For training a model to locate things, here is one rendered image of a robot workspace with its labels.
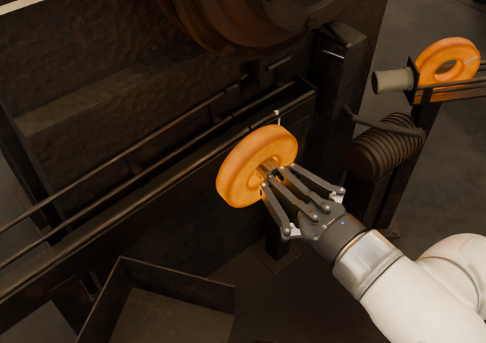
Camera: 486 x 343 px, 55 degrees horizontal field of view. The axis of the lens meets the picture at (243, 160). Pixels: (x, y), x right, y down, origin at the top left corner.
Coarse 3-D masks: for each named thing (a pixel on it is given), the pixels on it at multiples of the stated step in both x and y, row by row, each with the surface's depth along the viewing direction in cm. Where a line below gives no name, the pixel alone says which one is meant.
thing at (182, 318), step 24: (120, 264) 79; (144, 264) 78; (120, 288) 81; (144, 288) 85; (168, 288) 82; (192, 288) 79; (216, 288) 77; (96, 312) 73; (120, 312) 83; (144, 312) 84; (168, 312) 84; (192, 312) 84; (216, 312) 83; (96, 336) 75; (120, 336) 81; (144, 336) 81; (168, 336) 81; (192, 336) 81; (216, 336) 81
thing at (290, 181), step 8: (280, 168) 74; (288, 176) 73; (288, 184) 73; (296, 184) 72; (296, 192) 73; (304, 192) 71; (312, 192) 70; (304, 200) 72; (312, 200) 70; (320, 200) 69; (320, 208) 69; (328, 208) 68
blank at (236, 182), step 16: (272, 128) 73; (240, 144) 71; (256, 144) 70; (272, 144) 72; (288, 144) 75; (224, 160) 72; (240, 160) 70; (256, 160) 72; (288, 160) 79; (224, 176) 72; (240, 176) 72; (256, 176) 80; (224, 192) 73; (240, 192) 75; (256, 192) 79
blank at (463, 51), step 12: (432, 48) 110; (444, 48) 108; (456, 48) 108; (468, 48) 109; (420, 60) 112; (432, 60) 110; (444, 60) 111; (468, 60) 111; (420, 72) 113; (432, 72) 113; (456, 72) 115; (468, 72) 114; (420, 84) 116
